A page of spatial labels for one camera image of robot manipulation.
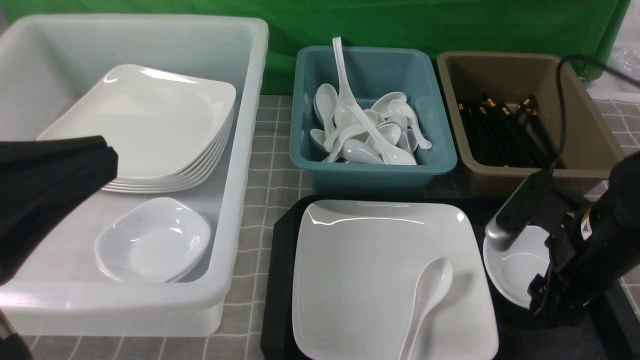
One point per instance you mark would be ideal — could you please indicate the pile of black chopsticks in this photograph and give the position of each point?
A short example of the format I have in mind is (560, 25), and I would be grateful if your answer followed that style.
(502, 135)

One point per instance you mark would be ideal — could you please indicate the pile of white spoons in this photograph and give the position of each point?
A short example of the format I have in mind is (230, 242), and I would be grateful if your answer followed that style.
(350, 142)

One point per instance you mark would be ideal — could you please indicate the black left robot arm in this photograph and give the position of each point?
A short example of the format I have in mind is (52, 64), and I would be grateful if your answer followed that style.
(41, 183)

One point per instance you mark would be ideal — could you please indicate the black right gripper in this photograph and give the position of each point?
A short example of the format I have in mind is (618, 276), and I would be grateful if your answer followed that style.
(561, 295)

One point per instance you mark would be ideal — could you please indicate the upright white spoon in bin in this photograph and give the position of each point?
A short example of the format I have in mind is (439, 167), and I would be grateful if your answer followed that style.
(343, 115)

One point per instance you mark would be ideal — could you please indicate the grey checkered tablecloth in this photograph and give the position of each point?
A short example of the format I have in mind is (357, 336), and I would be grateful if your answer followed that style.
(273, 185)

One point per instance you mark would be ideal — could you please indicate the brown plastic bin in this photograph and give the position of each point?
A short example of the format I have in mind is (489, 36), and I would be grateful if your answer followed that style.
(590, 150)

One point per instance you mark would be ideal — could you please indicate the stack of white square plates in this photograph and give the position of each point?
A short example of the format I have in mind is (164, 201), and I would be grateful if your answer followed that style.
(169, 130)

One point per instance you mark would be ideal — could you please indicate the stacked small white bowls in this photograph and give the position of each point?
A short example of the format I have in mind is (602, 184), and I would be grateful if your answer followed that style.
(159, 241)

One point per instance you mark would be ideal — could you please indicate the black serving tray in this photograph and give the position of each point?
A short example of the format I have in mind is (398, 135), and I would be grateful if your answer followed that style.
(610, 331)

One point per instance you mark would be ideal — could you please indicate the white ceramic soup spoon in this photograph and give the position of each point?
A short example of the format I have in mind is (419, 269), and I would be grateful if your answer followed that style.
(431, 288)

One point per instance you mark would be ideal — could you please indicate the teal plastic bin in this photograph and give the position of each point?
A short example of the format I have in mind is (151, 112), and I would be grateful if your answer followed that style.
(372, 72)

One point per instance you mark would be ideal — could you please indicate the large translucent white bin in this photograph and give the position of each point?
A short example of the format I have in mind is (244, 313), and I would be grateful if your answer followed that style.
(48, 62)

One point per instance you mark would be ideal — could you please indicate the green backdrop cloth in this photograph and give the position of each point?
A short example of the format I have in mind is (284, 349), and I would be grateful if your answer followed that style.
(555, 27)

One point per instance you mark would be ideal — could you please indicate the small white sauce bowl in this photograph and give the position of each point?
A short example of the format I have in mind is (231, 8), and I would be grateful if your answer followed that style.
(512, 271)

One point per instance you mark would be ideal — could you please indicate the large white square plate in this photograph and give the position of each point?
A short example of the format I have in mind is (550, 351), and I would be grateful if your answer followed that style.
(356, 267)

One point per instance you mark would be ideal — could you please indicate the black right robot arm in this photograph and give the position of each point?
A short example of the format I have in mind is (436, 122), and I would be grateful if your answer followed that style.
(591, 245)

